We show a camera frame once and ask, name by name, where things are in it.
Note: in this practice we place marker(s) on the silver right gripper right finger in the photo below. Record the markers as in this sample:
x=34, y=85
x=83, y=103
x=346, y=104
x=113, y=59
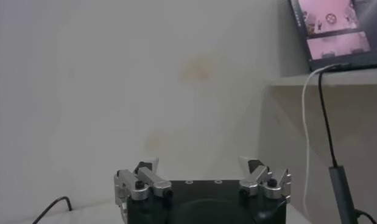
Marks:
x=261, y=182

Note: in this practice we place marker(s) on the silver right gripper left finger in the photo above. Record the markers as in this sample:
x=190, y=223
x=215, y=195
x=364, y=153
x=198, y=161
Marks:
x=145, y=182

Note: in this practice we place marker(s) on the white side table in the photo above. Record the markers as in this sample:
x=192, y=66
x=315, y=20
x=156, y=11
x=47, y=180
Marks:
x=358, y=77

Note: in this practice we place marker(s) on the laptop screen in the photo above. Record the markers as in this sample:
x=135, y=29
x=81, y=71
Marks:
x=334, y=30

